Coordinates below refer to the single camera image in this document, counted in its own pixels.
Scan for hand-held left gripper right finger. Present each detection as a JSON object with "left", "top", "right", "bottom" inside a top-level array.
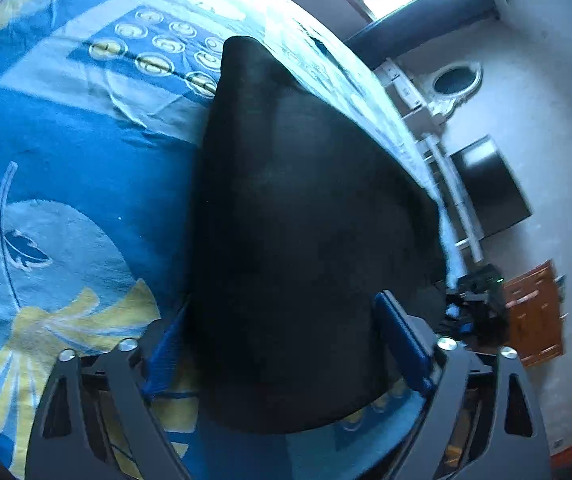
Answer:
[{"left": 372, "top": 291, "right": 551, "bottom": 480}]

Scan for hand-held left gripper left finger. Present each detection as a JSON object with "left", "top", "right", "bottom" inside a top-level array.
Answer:
[{"left": 25, "top": 305, "right": 191, "bottom": 480}]

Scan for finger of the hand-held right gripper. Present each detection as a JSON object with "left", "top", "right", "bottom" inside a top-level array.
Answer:
[{"left": 443, "top": 297, "right": 475, "bottom": 338}]

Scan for black pants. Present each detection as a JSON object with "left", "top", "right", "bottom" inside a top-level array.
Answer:
[{"left": 186, "top": 36, "right": 449, "bottom": 435}]

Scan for brown wooden cabinet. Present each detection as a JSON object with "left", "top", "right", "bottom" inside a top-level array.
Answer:
[{"left": 503, "top": 259, "right": 566, "bottom": 368}]

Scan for black television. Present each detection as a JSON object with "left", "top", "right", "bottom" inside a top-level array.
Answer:
[{"left": 450, "top": 135, "right": 534, "bottom": 242}]

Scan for white tv cabinet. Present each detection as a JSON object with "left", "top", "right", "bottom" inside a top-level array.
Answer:
[{"left": 373, "top": 57, "right": 484, "bottom": 262}]

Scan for blue printed blanket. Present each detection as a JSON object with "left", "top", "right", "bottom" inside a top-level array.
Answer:
[{"left": 0, "top": 0, "right": 466, "bottom": 480}]

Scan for dark curtain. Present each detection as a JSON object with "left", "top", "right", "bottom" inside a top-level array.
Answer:
[{"left": 343, "top": 0, "right": 500, "bottom": 58}]

